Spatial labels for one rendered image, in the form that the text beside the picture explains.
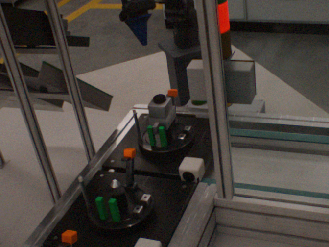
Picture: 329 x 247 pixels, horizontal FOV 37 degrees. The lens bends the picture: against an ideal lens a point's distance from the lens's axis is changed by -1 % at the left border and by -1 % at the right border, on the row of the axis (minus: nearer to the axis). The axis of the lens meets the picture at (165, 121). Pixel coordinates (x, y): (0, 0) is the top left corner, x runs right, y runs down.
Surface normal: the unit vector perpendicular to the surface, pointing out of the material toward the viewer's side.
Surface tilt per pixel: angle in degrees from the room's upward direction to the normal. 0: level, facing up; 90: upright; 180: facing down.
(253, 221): 90
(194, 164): 0
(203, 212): 0
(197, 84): 90
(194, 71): 90
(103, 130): 0
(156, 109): 90
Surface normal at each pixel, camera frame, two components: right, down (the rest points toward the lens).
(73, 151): -0.15, -0.84
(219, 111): -0.36, 0.53
